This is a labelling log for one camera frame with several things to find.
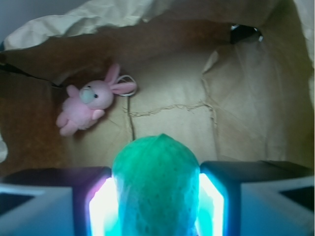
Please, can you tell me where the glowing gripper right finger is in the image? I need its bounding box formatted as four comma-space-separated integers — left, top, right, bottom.
196, 161, 315, 236

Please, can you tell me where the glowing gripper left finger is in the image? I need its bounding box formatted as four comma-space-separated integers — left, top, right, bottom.
0, 167, 120, 236

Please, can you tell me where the green textured ball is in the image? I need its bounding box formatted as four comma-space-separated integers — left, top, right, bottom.
112, 134, 200, 236

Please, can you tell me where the pink plush bunny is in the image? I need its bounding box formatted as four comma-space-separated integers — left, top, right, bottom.
56, 64, 137, 137

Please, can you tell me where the brown paper bag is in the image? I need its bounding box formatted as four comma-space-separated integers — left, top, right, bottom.
0, 0, 315, 236

